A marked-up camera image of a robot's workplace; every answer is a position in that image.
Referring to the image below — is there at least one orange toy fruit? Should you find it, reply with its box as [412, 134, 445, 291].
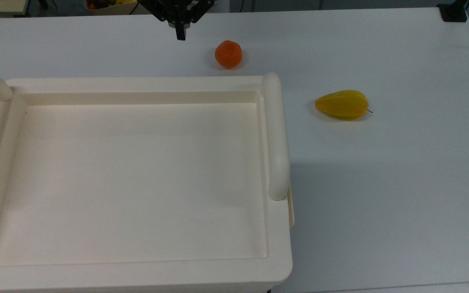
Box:
[215, 40, 243, 69]

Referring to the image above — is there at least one fruit basket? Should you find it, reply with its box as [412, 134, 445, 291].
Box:
[83, 0, 138, 15]

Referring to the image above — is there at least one black table clamp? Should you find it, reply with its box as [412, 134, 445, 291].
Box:
[438, 0, 469, 22]

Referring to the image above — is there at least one yellow toy starfruit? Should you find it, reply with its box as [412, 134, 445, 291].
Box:
[315, 90, 373, 121]

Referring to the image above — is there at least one large cream plastic tray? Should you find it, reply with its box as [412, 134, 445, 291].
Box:
[0, 72, 295, 293]

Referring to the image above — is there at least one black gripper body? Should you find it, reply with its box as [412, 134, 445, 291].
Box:
[138, 0, 215, 28]

